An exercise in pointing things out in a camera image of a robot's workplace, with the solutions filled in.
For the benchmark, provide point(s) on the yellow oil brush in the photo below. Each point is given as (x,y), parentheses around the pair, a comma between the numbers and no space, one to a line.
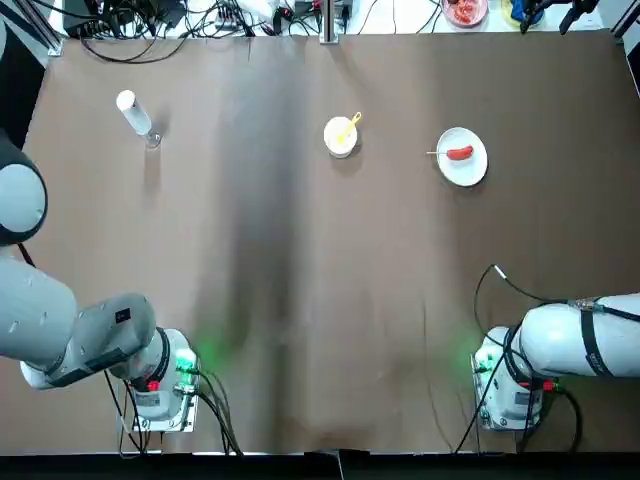
(352,122)

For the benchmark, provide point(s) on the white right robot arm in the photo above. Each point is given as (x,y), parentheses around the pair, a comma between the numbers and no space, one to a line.
(550,340)

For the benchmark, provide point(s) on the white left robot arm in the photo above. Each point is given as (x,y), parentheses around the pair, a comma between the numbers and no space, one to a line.
(35,320)

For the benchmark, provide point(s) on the white bowl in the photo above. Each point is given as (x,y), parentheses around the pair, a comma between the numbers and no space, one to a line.
(332,129)

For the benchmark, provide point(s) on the white plate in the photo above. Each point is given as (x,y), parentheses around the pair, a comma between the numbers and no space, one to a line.
(465,172)

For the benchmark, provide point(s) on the red sausage on stick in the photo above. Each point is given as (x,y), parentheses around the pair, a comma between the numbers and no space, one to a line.
(460,153)

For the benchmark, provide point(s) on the black power supply unit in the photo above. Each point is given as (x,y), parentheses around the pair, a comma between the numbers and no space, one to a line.
(306,6)

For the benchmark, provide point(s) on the grey hub with red plugs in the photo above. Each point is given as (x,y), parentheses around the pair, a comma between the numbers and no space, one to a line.
(227,15)

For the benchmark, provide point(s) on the pink plate of food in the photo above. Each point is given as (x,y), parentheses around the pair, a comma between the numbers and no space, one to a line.
(465,12)

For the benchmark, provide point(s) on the black power brick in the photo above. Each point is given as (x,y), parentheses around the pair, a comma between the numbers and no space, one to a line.
(170,10)

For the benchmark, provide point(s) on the blue and yellow toy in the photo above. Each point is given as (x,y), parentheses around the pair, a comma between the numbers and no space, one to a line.
(510,10)

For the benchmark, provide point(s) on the black tripod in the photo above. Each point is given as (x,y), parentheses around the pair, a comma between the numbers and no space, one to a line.
(525,20)

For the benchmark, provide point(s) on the aluminium frame post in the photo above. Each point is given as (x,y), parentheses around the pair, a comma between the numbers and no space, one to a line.
(330,25)
(42,32)
(627,20)

